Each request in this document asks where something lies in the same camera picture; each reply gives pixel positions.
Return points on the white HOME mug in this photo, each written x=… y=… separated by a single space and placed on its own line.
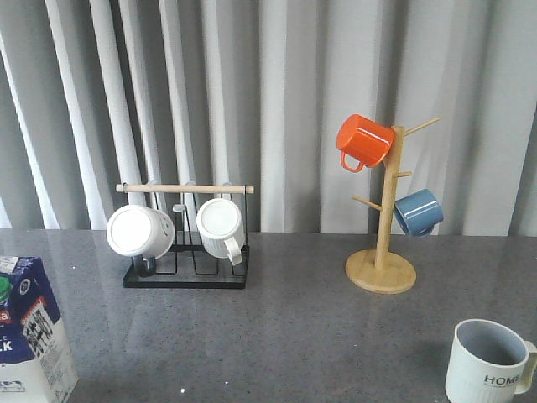
x=489 y=362

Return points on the blue white milk carton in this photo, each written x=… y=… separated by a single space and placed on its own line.
x=36 y=361

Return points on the white ribbed mug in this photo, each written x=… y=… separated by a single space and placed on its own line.
x=220 y=225

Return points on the orange enamel mug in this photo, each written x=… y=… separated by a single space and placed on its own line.
x=363 y=143

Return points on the wooden mug tree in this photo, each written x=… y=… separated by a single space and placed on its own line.
x=378 y=270

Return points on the white smiley mug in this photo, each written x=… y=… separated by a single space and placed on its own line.
x=141 y=233

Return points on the blue enamel mug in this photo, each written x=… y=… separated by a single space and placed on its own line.
x=418 y=213

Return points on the grey pleated curtain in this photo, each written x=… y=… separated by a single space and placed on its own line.
x=96 y=93

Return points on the black wire mug rack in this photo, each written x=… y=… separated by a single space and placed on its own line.
x=187 y=264

